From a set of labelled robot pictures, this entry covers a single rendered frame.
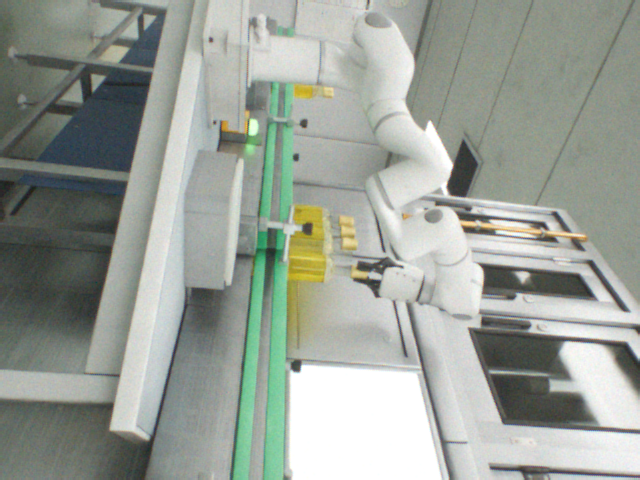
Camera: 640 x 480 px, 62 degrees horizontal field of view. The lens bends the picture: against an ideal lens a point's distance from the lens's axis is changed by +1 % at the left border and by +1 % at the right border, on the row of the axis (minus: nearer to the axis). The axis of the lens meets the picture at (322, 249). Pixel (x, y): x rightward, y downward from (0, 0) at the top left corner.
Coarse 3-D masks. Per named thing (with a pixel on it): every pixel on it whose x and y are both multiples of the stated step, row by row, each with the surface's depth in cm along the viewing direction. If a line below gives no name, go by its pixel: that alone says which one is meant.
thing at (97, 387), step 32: (192, 0) 112; (160, 64) 103; (160, 96) 100; (160, 128) 97; (160, 160) 94; (128, 192) 91; (128, 224) 88; (128, 256) 86; (128, 288) 84; (96, 320) 81; (128, 320) 82; (96, 352) 79; (0, 384) 75; (32, 384) 75; (64, 384) 76; (96, 384) 77
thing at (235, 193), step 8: (240, 160) 105; (240, 168) 102; (240, 176) 109; (232, 184) 99; (240, 184) 110; (232, 192) 96; (240, 192) 112; (232, 200) 95; (232, 208) 95; (240, 208) 115; (232, 216) 96; (232, 224) 97; (232, 232) 98; (232, 240) 99; (232, 248) 100; (232, 256) 114; (232, 264) 112; (224, 272) 105; (224, 280) 107
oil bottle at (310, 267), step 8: (288, 256) 133; (296, 256) 134; (304, 256) 134; (312, 256) 135; (320, 256) 136; (296, 264) 132; (304, 264) 132; (312, 264) 132; (320, 264) 133; (328, 264) 133; (288, 272) 133; (296, 272) 133; (304, 272) 133; (312, 272) 133; (320, 272) 133; (328, 272) 133; (296, 280) 135; (304, 280) 135; (312, 280) 135; (320, 280) 135; (328, 280) 135
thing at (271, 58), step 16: (256, 32) 110; (256, 48) 110; (272, 48) 111; (288, 48) 112; (304, 48) 112; (320, 48) 113; (256, 64) 111; (272, 64) 112; (288, 64) 112; (304, 64) 113; (272, 80) 116; (288, 80) 115; (304, 80) 115
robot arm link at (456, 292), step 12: (468, 252) 114; (456, 264) 114; (468, 264) 116; (444, 276) 118; (456, 276) 116; (468, 276) 116; (444, 288) 119; (456, 288) 117; (468, 288) 117; (480, 288) 126; (444, 300) 121; (456, 300) 119; (468, 300) 118; (456, 312) 123; (468, 312) 122
